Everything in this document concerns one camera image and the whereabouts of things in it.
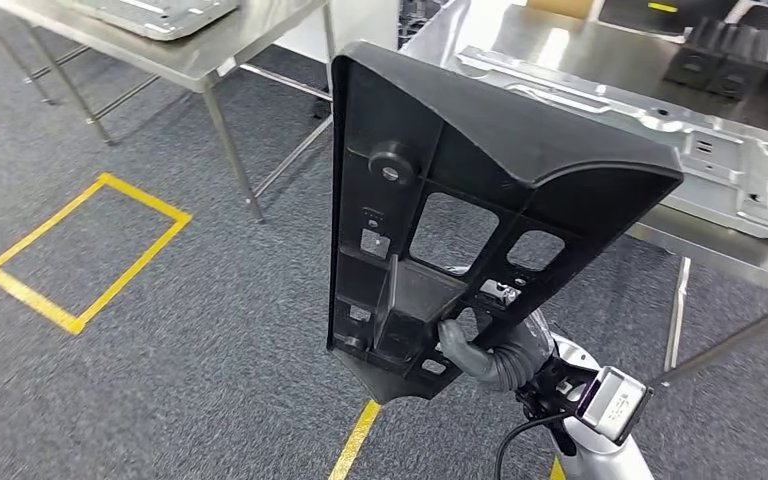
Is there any black plastic panel part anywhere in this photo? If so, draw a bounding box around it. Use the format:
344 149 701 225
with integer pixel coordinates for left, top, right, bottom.
326 40 685 405

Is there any stainless steel workbench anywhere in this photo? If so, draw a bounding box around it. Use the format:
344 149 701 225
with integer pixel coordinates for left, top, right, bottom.
400 0 768 392

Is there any white cabinet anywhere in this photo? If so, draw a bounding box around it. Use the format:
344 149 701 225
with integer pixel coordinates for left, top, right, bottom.
271 0 400 68

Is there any stainless steel table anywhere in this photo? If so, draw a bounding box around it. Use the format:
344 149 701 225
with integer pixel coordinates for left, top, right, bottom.
0 0 336 225

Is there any stamped grey metal panel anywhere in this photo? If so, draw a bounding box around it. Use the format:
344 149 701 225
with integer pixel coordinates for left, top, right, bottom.
455 44 768 241
69 0 243 42

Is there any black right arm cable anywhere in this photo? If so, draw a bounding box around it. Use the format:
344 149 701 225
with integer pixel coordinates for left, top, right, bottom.
493 413 571 480

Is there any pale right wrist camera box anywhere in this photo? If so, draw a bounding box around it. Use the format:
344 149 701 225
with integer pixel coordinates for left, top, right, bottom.
576 366 656 446

